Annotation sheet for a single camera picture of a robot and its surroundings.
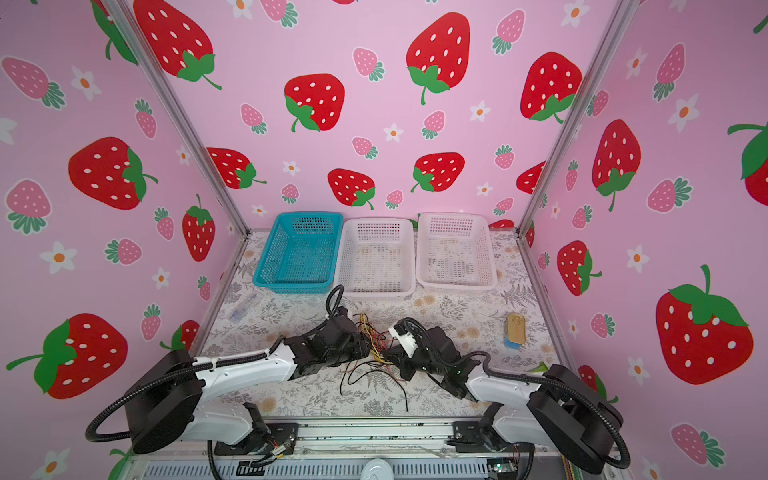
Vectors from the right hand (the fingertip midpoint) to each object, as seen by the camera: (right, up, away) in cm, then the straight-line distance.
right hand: (383, 354), depth 80 cm
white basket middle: (-4, +26, +32) cm, 42 cm away
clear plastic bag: (-48, +10, +19) cm, 53 cm away
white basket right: (+26, +28, +34) cm, 52 cm away
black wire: (-6, -7, +6) cm, 11 cm away
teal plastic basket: (-34, +28, +34) cm, 56 cm away
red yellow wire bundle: (-1, +2, +4) cm, 5 cm away
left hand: (-3, +1, +4) cm, 5 cm away
